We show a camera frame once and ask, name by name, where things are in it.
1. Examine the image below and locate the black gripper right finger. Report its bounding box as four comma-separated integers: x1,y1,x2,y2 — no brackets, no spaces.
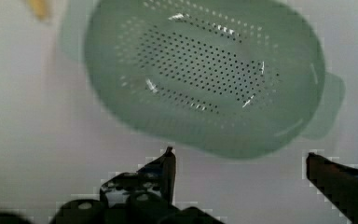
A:
306,153,358,224

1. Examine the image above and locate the peeled banana toy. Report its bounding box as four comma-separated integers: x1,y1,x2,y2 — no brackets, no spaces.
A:
24,0,50,21

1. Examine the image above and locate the green plastic strainer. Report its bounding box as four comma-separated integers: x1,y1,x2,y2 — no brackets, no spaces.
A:
60,0,345,159

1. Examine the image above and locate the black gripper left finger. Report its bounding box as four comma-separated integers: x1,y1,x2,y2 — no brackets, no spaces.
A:
99,147,176,207

